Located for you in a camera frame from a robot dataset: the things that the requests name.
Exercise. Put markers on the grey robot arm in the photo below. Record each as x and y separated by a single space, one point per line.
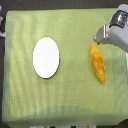
116 32

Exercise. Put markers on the white oval plate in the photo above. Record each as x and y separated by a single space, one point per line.
46 57

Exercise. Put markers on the green table cloth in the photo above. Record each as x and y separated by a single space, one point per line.
74 95

